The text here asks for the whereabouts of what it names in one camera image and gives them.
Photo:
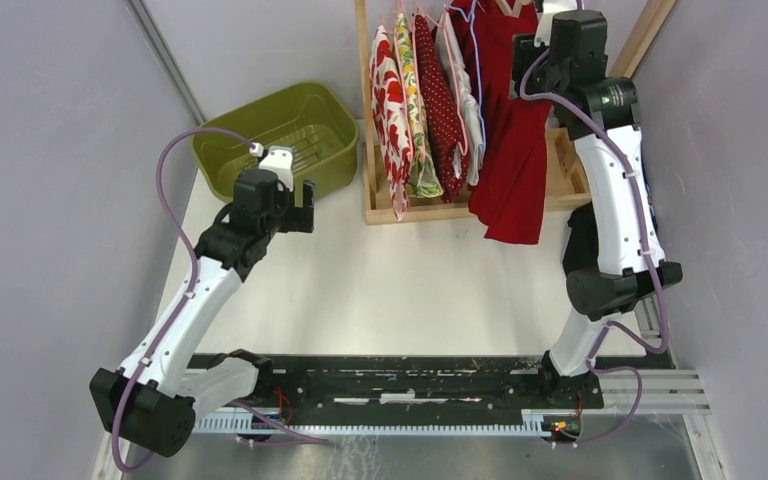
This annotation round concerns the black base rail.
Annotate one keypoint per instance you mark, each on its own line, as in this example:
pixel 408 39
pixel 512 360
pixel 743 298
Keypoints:
pixel 416 391

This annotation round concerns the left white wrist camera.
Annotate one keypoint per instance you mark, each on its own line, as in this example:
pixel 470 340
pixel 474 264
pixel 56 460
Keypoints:
pixel 279 160

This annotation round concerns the pink wire hanger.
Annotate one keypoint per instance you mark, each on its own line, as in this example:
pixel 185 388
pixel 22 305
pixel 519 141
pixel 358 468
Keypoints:
pixel 442 25

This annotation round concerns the white garment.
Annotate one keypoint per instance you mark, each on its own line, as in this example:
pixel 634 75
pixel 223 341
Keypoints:
pixel 468 104

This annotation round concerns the black garment with flower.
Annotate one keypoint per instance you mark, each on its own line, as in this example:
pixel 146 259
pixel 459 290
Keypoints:
pixel 649 198

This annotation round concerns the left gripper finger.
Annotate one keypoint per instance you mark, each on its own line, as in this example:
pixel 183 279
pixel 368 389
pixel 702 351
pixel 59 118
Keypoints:
pixel 308 193
pixel 298 219

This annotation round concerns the red skirt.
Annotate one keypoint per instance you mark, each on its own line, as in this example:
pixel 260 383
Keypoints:
pixel 509 198

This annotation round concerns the cream plastic hanger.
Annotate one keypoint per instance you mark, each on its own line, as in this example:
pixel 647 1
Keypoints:
pixel 512 8

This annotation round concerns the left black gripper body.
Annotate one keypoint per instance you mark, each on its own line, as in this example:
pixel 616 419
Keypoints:
pixel 274 220

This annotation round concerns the wooden clothes rack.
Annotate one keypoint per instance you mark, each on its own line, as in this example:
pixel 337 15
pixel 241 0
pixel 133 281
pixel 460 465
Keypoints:
pixel 566 185

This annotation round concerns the dark red polka-dot garment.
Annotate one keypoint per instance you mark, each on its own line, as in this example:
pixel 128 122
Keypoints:
pixel 445 131

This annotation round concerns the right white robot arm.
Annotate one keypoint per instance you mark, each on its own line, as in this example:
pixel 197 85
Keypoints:
pixel 631 264

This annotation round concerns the green plastic basket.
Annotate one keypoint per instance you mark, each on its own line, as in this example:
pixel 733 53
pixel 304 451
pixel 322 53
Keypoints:
pixel 307 118

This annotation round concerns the red poppy print garment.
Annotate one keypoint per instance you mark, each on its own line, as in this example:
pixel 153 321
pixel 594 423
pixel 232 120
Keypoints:
pixel 389 119

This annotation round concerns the blue wire hanger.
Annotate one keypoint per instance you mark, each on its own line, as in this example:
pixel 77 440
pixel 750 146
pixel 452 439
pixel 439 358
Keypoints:
pixel 463 15

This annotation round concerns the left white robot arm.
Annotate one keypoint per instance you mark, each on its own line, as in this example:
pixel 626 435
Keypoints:
pixel 148 399

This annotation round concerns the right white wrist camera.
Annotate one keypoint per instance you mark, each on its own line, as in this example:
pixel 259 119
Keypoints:
pixel 546 10

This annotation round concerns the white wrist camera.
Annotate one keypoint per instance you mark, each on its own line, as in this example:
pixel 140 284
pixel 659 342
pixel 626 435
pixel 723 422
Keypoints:
pixel 546 10
pixel 279 160

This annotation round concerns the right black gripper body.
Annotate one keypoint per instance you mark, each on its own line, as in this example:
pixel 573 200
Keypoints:
pixel 545 75

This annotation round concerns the yellow floral print garment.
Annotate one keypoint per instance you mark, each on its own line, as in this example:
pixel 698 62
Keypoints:
pixel 423 181

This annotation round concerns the white slotted cable duct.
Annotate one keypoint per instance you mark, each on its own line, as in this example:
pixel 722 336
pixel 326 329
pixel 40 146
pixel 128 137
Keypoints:
pixel 236 421

